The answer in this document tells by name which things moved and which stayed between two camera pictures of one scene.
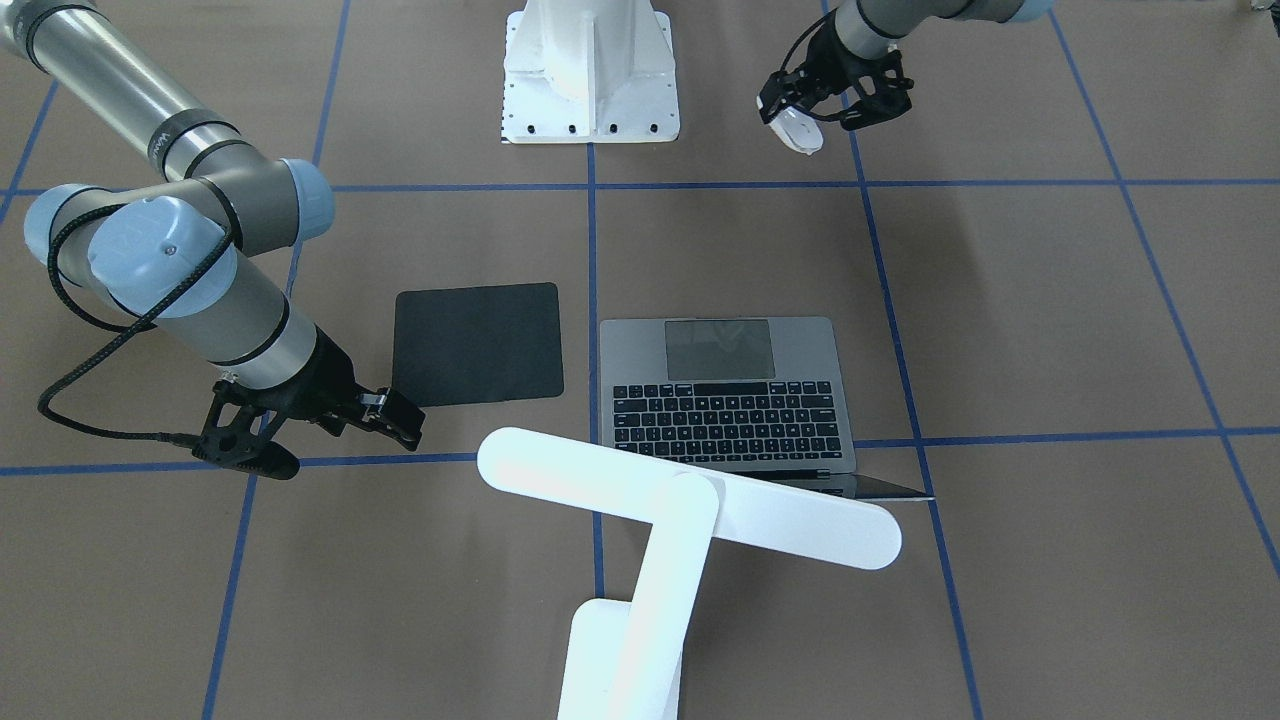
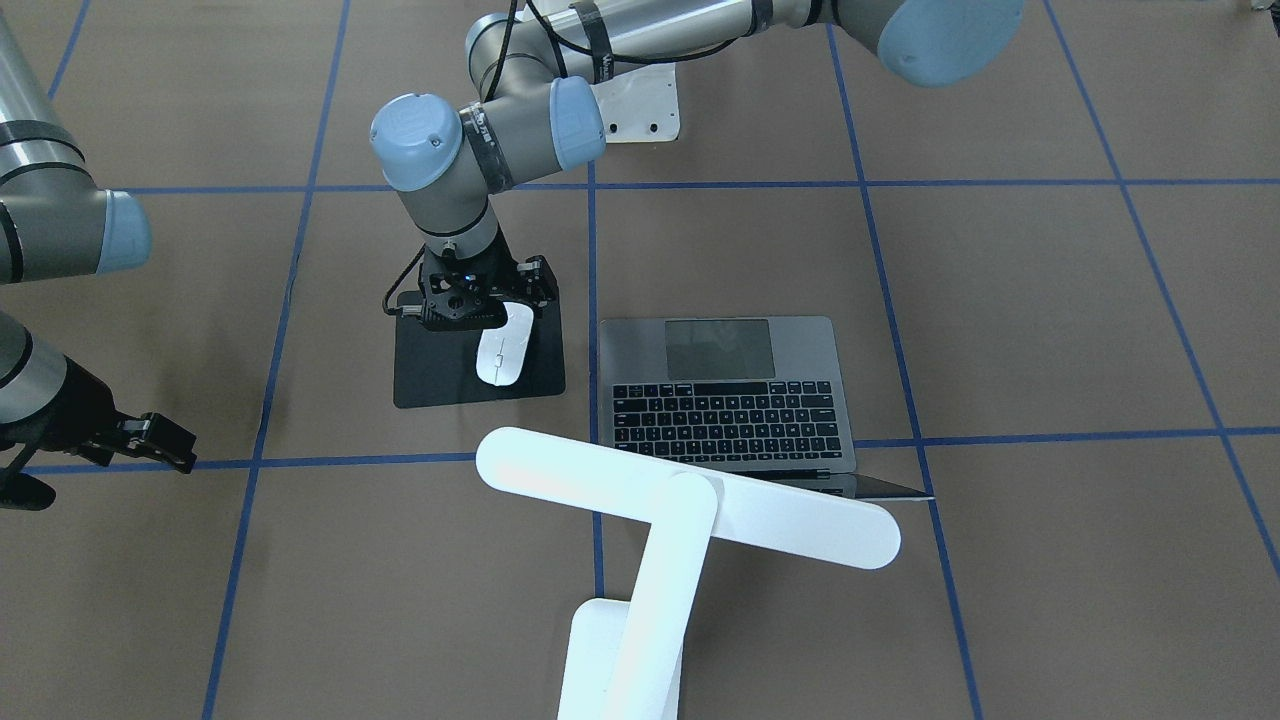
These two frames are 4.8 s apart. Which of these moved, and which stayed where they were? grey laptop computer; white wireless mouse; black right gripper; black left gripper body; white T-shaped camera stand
Moved: black left gripper body; black right gripper; white wireless mouse
Stayed: grey laptop computer; white T-shaped camera stand
